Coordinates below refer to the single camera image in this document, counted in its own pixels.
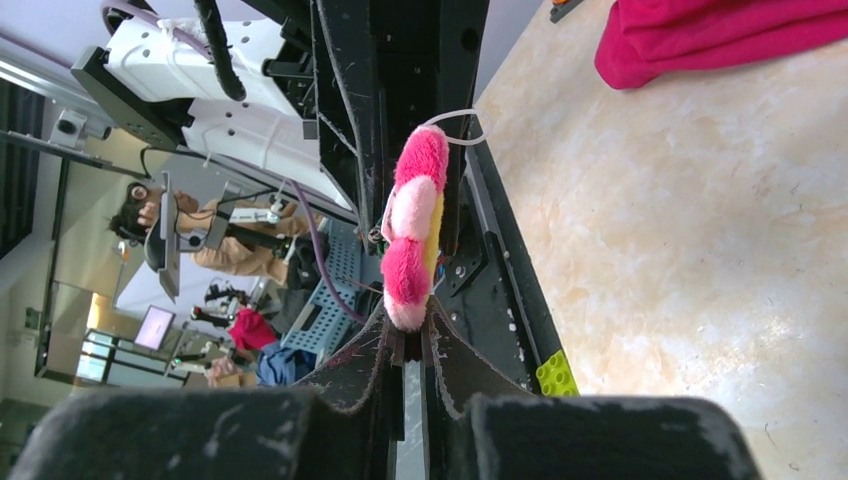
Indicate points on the magenta garment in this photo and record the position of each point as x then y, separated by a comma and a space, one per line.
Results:
643, 40

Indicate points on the green flat brick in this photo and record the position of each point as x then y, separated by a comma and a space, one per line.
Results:
555, 377

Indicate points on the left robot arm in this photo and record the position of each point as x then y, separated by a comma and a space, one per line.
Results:
199, 82

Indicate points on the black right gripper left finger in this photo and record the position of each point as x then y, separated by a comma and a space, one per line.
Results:
336, 423

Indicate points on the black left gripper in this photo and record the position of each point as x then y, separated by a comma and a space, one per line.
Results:
374, 70

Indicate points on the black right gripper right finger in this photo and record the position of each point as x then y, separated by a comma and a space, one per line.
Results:
482, 425

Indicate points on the dark grey building baseplate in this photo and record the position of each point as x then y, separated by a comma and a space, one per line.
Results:
561, 8

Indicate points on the pink flower brooch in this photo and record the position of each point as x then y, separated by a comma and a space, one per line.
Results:
412, 219

